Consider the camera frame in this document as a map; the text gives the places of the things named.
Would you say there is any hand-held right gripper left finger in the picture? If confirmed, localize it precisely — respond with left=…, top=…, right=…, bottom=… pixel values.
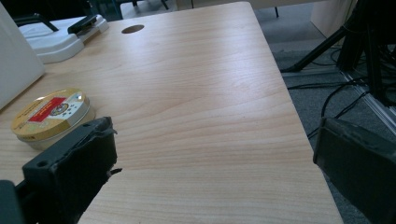
left=21, top=116, right=123, bottom=224

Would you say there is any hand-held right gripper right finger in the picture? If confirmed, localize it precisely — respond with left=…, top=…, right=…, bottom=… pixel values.
left=313, top=117, right=396, bottom=224

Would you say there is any round gold tin red label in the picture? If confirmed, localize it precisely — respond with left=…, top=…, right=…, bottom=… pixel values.
left=10, top=88, right=96, bottom=151

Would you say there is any black tripod stand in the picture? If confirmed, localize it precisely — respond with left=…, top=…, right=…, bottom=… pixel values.
left=335, top=0, right=396, bottom=106

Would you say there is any white flat panel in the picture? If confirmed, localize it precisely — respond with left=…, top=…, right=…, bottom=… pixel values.
left=0, top=3, right=46, bottom=110

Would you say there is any black stand leg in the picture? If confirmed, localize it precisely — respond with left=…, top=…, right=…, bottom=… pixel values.
left=279, top=25, right=349, bottom=74

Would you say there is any white plastic base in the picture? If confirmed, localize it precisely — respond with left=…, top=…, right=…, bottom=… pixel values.
left=18, top=14, right=110, bottom=65

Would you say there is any black clip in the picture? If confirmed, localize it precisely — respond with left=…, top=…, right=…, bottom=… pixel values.
left=67, top=14, right=98, bottom=35

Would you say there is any beige cabinet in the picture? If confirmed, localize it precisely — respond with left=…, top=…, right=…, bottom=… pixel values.
left=310, top=0, right=359, bottom=39

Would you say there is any aluminium floor rail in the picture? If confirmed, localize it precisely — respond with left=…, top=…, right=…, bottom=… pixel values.
left=341, top=70, right=396, bottom=136

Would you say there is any black floor cable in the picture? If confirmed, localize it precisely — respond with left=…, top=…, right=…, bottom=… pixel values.
left=287, top=77, right=372, bottom=140

